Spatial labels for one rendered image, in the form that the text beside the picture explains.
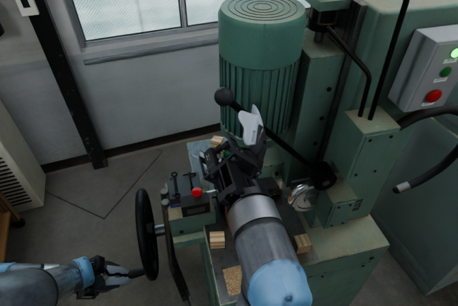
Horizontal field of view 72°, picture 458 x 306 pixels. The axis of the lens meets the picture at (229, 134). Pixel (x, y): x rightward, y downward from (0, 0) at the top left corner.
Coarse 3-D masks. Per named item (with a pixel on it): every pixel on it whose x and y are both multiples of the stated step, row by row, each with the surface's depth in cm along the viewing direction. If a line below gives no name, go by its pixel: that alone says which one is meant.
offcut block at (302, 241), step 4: (296, 236) 97; (300, 236) 97; (304, 236) 97; (292, 240) 99; (296, 240) 96; (300, 240) 96; (304, 240) 96; (308, 240) 96; (292, 244) 99; (296, 244) 95; (300, 244) 95; (304, 244) 95; (308, 244) 95; (296, 248) 96; (300, 248) 95; (304, 248) 96; (308, 248) 97; (296, 252) 97; (300, 252) 97; (304, 252) 98
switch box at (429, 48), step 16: (416, 32) 60; (432, 32) 59; (448, 32) 59; (416, 48) 60; (432, 48) 57; (448, 48) 57; (416, 64) 61; (432, 64) 59; (448, 64) 60; (400, 80) 66; (416, 80) 61; (432, 80) 62; (448, 80) 63; (400, 96) 66; (416, 96) 64
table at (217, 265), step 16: (192, 144) 120; (208, 144) 120; (192, 160) 114; (224, 224) 94; (176, 240) 94; (192, 240) 94; (208, 240) 90; (224, 256) 87; (224, 288) 80; (224, 304) 78
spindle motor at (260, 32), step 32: (256, 0) 64; (288, 0) 64; (224, 32) 60; (256, 32) 56; (288, 32) 57; (224, 64) 65; (256, 64) 60; (288, 64) 62; (256, 96) 66; (288, 96) 70; (224, 128) 77
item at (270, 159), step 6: (270, 150) 93; (276, 150) 93; (264, 156) 92; (270, 156) 92; (276, 156) 92; (264, 162) 90; (270, 162) 90; (276, 162) 90; (282, 162) 90; (264, 168) 89; (270, 168) 90; (276, 168) 90; (282, 168) 91; (264, 174) 91; (270, 174) 92
